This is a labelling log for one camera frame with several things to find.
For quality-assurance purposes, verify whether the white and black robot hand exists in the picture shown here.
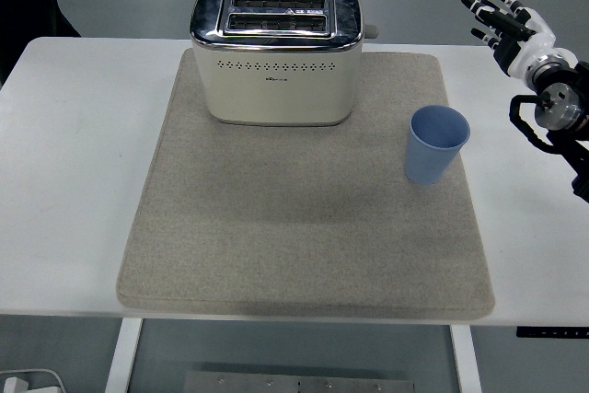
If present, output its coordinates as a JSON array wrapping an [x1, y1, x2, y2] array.
[[461, 0, 558, 77]]

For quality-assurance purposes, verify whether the light blue plastic cup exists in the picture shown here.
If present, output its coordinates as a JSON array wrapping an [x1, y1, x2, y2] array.
[[403, 105, 471, 186]]

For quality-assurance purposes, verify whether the cream and chrome toaster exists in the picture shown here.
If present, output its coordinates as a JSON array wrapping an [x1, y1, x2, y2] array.
[[190, 0, 381, 128]]

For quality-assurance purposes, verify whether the black table control panel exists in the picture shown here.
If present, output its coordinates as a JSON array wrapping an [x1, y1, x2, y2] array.
[[515, 326, 589, 339]]

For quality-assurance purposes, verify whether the beige felt mat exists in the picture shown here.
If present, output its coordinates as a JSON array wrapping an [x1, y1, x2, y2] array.
[[114, 51, 496, 320]]

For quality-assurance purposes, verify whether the white table leg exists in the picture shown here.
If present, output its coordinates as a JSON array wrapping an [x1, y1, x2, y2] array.
[[104, 318, 144, 393], [449, 324, 483, 393]]

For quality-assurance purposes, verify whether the grey metal plate with screws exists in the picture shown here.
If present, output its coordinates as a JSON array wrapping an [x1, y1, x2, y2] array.
[[183, 370, 418, 393]]

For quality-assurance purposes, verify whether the person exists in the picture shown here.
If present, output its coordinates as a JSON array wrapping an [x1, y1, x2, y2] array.
[[0, 0, 82, 87]]

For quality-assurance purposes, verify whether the white power plug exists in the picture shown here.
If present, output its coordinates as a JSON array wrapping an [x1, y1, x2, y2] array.
[[0, 376, 31, 393]]

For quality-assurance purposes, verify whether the white cable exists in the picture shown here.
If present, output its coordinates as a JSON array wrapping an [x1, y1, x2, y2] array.
[[0, 367, 66, 393]]

